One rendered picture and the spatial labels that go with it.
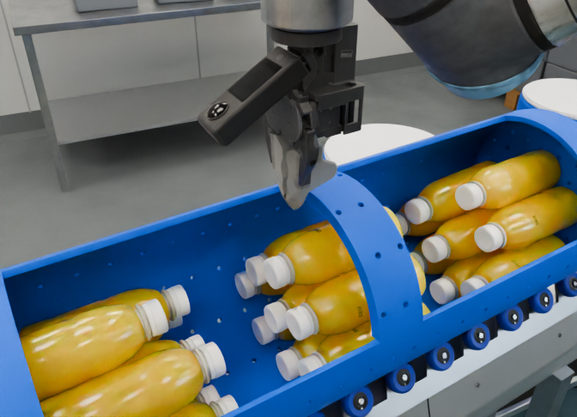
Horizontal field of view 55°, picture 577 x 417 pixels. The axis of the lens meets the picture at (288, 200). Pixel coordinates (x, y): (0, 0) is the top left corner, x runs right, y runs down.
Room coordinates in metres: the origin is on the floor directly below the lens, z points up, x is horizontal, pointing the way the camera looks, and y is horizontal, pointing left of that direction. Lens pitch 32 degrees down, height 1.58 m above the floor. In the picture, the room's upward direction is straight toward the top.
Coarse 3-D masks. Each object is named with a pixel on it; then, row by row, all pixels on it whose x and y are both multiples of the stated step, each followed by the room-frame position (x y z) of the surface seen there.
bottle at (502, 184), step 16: (512, 160) 0.76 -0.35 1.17; (528, 160) 0.76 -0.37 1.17; (544, 160) 0.77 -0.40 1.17; (480, 176) 0.72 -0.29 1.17; (496, 176) 0.72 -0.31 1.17; (512, 176) 0.72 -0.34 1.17; (528, 176) 0.73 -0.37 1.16; (544, 176) 0.75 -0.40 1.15; (560, 176) 0.77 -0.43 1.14; (496, 192) 0.70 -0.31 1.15; (512, 192) 0.70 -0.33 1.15; (528, 192) 0.73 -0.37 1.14; (496, 208) 0.71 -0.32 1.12
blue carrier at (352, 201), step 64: (512, 128) 0.86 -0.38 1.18; (576, 128) 0.76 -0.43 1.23; (256, 192) 0.59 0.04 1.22; (320, 192) 0.57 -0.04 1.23; (384, 192) 0.80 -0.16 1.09; (576, 192) 0.74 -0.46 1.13; (64, 256) 0.46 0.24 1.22; (128, 256) 0.56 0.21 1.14; (192, 256) 0.62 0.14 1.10; (256, 256) 0.67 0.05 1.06; (384, 256) 0.49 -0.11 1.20; (576, 256) 0.63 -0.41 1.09; (0, 320) 0.36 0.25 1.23; (192, 320) 0.58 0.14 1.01; (384, 320) 0.45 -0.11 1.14; (448, 320) 0.50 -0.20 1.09; (0, 384) 0.30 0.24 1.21; (256, 384) 0.51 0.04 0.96; (320, 384) 0.40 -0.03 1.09
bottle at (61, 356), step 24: (96, 312) 0.42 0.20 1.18; (120, 312) 0.43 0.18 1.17; (144, 312) 0.44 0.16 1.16; (24, 336) 0.39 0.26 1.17; (48, 336) 0.39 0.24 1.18; (72, 336) 0.39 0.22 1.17; (96, 336) 0.40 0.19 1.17; (120, 336) 0.40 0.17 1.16; (144, 336) 0.42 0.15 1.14; (48, 360) 0.37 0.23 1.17; (72, 360) 0.37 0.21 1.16; (96, 360) 0.38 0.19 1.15; (120, 360) 0.39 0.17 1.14; (48, 384) 0.36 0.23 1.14; (72, 384) 0.37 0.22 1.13
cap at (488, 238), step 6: (480, 228) 0.67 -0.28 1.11; (486, 228) 0.66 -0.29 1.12; (492, 228) 0.66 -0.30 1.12; (474, 234) 0.67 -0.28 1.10; (480, 234) 0.66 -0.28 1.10; (486, 234) 0.66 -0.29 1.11; (492, 234) 0.65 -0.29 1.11; (498, 234) 0.65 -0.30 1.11; (480, 240) 0.66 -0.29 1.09; (486, 240) 0.65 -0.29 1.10; (492, 240) 0.65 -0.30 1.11; (498, 240) 0.65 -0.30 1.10; (480, 246) 0.66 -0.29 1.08; (486, 246) 0.65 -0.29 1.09; (492, 246) 0.64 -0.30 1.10; (498, 246) 0.65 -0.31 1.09
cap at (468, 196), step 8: (464, 184) 0.71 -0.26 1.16; (472, 184) 0.70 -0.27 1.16; (456, 192) 0.71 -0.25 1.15; (464, 192) 0.70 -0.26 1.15; (472, 192) 0.69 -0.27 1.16; (480, 192) 0.69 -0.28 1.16; (456, 200) 0.71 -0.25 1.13; (464, 200) 0.70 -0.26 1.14; (472, 200) 0.69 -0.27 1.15; (480, 200) 0.69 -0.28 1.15; (464, 208) 0.69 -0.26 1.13; (472, 208) 0.69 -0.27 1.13
